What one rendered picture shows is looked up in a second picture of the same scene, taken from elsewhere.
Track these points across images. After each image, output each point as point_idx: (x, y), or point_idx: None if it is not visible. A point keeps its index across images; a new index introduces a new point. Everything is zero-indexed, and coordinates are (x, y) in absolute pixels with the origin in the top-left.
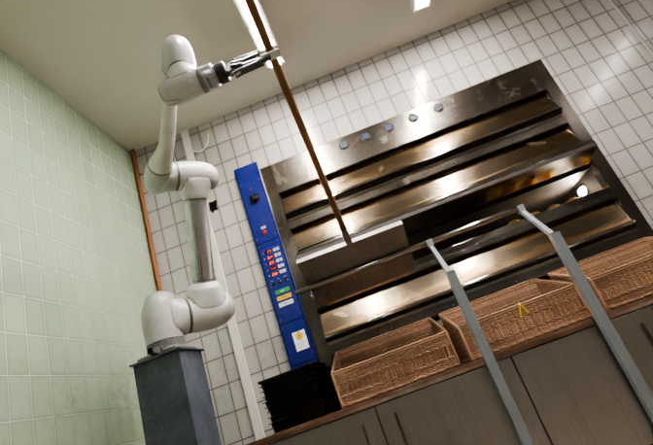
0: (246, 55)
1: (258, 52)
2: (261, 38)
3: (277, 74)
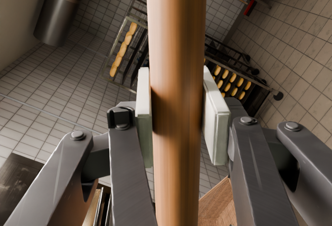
0: (61, 207)
1: (134, 127)
2: None
3: (197, 208)
